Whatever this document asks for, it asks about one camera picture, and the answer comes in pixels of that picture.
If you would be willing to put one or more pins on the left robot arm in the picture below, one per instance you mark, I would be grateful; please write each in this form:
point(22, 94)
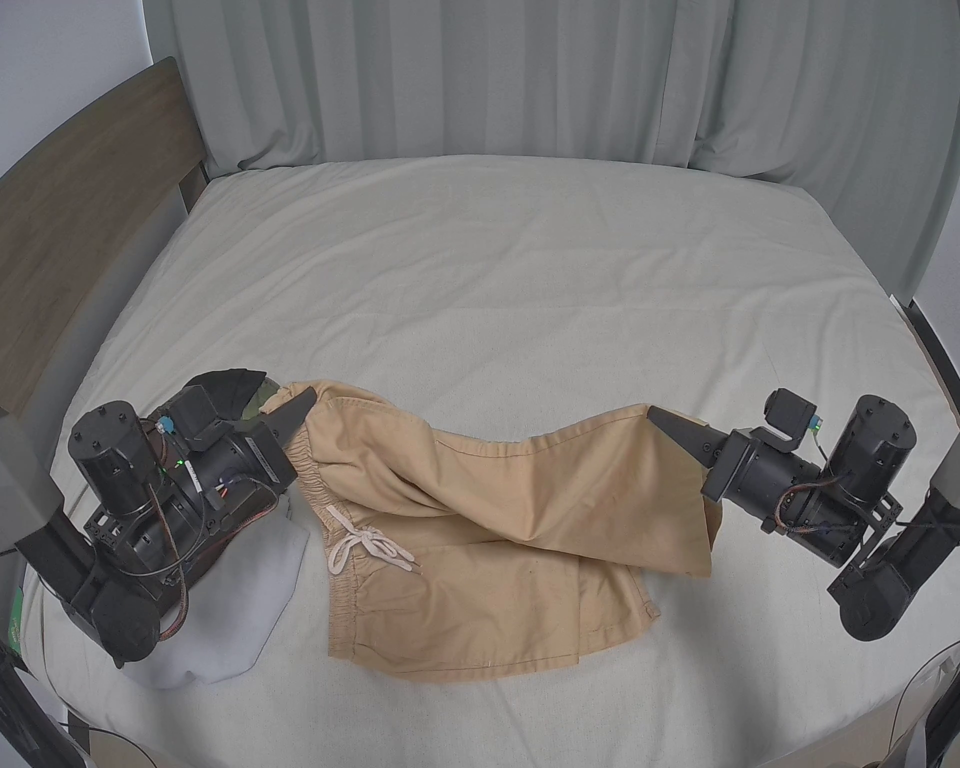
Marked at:
point(112, 450)

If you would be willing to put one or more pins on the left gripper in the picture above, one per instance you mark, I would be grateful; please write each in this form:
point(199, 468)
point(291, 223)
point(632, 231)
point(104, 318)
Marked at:
point(259, 465)

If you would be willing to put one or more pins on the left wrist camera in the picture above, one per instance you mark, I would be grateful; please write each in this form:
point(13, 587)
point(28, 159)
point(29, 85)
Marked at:
point(199, 412)

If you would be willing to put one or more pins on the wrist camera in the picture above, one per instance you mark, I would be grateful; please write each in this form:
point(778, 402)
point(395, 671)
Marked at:
point(199, 412)
point(787, 412)

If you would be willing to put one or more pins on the beige shorts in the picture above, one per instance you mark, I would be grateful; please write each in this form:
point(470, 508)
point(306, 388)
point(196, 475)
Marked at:
point(487, 540)

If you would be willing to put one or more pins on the pale grey-green curtain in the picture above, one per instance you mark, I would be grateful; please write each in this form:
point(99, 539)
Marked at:
point(420, 75)
point(825, 90)

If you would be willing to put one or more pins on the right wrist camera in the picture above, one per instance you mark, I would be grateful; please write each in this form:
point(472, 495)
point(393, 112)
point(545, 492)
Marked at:
point(787, 412)

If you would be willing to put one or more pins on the white garment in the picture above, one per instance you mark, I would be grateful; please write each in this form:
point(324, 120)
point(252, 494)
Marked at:
point(247, 600)

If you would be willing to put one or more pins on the green garment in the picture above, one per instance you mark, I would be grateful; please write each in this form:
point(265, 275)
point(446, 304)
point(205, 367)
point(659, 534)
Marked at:
point(262, 401)

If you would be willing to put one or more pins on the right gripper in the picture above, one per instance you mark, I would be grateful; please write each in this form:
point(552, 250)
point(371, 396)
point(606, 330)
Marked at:
point(757, 472)

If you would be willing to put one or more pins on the black garment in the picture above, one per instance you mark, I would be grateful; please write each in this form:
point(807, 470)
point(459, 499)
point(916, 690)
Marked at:
point(236, 390)

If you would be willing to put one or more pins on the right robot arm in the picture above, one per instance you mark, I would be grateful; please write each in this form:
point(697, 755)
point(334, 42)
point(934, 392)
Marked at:
point(877, 442)

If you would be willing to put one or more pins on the bed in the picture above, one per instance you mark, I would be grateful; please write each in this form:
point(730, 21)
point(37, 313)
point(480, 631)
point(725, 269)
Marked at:
point(525, 285)

